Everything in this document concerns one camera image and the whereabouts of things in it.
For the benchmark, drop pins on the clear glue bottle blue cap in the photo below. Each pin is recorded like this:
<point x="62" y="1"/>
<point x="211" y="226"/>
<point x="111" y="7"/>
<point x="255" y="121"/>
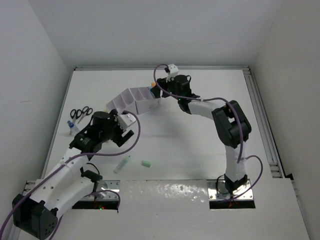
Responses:
<point x="73" y="129"/>

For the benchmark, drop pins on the white organizer lying tilted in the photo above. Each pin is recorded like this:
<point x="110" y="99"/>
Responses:
<point x="123" y="102"/>

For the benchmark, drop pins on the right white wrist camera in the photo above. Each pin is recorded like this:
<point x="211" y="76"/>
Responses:
<point x="172" y="71"/>

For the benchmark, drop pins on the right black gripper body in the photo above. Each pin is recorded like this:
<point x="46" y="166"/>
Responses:
<point x="169" y="85"/>

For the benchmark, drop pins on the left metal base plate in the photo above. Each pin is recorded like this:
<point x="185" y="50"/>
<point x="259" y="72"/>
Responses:
<point x="108" y="189"/>

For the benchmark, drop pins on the black handled scissors right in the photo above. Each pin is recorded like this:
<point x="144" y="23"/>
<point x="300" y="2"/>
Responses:
<point x="86" y="111"/>

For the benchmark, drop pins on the aluminium frame rail right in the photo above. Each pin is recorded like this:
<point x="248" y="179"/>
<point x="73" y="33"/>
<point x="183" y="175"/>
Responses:
<point x="272" y="154"/>

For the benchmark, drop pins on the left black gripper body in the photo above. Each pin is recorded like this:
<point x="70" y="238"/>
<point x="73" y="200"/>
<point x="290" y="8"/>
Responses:
<point x="114" y="131"/>

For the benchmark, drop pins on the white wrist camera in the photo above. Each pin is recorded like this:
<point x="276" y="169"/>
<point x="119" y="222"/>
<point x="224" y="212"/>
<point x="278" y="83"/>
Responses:
<point x="125" y="120"/>
<point x="172" y="71"/>

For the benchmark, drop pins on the white organizer upright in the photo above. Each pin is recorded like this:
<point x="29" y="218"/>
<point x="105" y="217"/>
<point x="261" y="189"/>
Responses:
<point x="143" y="100"/>

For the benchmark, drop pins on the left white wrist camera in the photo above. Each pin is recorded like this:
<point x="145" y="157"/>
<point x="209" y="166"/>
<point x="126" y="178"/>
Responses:
<point x="125" y="120"/>

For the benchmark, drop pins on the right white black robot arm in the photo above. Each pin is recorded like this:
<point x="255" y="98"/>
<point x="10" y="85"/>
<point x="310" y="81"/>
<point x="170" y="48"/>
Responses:
<point x="232" y="125"/>

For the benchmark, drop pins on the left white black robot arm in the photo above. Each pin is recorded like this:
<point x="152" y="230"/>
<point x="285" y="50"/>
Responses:
<point x="38" y="211"/>

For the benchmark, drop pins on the metal base plate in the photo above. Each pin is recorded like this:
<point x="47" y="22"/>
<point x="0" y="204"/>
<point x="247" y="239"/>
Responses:
<point x="217" y="191"/>
<point x="108" y="189"/>

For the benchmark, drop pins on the white front cover board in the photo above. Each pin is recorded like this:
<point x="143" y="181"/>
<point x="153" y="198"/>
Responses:
<point x="180" y="210"/>

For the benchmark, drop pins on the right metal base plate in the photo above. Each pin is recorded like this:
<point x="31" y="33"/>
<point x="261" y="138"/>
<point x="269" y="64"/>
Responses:
<point x="217" y="191"/>

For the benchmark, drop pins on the green marker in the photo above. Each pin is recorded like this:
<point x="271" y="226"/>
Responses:
<point x="119" y="167"/>

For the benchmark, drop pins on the black handled scissors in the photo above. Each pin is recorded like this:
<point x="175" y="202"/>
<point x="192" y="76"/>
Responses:
<point x="75" y="113"/>
<point x="86" y="111"/>

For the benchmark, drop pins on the green marker cap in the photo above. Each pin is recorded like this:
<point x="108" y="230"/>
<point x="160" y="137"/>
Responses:
<point x="146" y="164"/>

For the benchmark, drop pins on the black handled scissors left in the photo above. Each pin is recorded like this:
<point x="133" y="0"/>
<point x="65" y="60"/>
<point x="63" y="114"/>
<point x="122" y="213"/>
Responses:
<point x="75" y="113"/>

